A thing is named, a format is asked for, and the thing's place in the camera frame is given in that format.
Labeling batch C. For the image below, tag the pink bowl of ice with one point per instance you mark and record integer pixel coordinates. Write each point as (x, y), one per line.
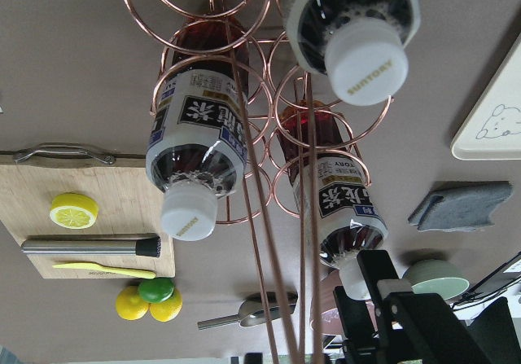
(329, 319)

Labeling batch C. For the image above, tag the tea bottle white cap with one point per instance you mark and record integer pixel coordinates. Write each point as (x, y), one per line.
(340, 218)
(197, 150)
(359, 45)

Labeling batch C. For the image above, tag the mint green bowl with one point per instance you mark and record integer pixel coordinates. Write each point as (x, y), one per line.
(436, 276)

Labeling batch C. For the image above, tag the bamboo cutting board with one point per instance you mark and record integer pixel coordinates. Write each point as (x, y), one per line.
(129, 208)

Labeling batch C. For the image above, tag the yellow lemon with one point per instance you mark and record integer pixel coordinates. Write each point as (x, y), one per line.
(129, 305)
(167, 310)

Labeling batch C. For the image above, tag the yellow plastic knife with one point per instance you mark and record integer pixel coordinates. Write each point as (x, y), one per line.
(91, 266)

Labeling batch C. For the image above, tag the cream rabbit print tray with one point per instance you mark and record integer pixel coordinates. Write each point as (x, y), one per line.
(491, 131)

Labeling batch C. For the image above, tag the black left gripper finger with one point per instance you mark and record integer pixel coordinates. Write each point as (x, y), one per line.
(410, 327)

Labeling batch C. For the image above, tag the stainless steel ice scoop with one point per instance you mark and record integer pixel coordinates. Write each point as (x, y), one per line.
(251, 313)

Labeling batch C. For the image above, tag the steel muddler black tip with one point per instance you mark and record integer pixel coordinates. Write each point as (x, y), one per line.
(148, 247)

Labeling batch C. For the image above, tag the green lime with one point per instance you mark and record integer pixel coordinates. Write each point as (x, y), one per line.
(156, 290)

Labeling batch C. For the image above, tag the grey folded cloth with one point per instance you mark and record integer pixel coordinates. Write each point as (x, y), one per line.
(464, 207)

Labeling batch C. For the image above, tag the half lemon slice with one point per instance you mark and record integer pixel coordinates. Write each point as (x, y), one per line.
(74, 211)

